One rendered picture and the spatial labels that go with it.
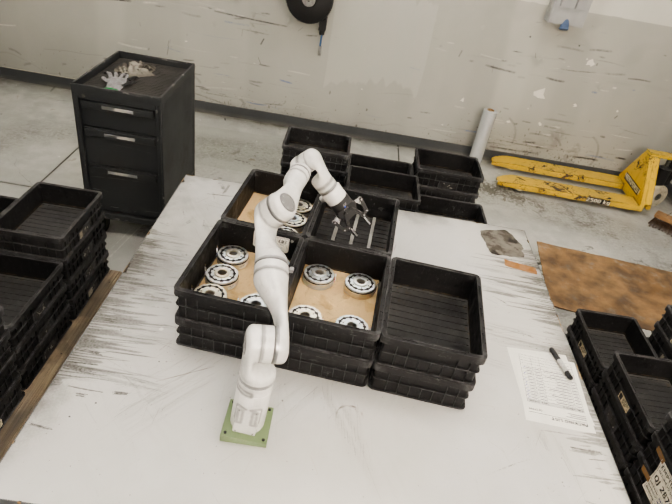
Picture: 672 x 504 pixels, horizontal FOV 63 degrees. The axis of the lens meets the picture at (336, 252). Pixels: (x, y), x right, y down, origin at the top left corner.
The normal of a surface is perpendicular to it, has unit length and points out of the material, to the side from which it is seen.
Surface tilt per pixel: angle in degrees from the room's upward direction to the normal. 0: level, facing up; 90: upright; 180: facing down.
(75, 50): 90
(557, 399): 0
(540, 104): 90
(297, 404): 0
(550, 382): 0
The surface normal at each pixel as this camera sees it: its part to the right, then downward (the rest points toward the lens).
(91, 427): 0.15, -0.81
